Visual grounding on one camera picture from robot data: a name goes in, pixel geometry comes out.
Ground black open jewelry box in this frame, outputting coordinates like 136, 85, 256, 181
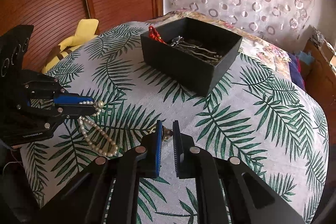
141, 18, 242, 97

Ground yellow plush toy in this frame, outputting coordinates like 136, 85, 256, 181
42, 19, 99, 73

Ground blue tissue paper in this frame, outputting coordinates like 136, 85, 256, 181
296, 51, 314, 66

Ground wooden sideboard cabinet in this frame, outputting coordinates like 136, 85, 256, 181
301, 40, 336, 119

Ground red cord bracelet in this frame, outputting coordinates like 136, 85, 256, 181
148, 25, 166, 44

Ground palm leaf print bedspread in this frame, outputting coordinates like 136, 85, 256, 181
21, 22, 329, 223

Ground white pearl necklace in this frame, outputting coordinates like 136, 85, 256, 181
77, 99, 120, 158

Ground silver flower hairpin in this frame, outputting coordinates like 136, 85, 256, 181
170, 36, 222, 61

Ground dark blue blanket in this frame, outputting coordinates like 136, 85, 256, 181
288, 53, 306, 91

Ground cardboard box on cabinet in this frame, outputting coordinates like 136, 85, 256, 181
311, 28, 335, 67

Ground small gold brooch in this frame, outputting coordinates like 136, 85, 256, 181
149, 126, 173, 141

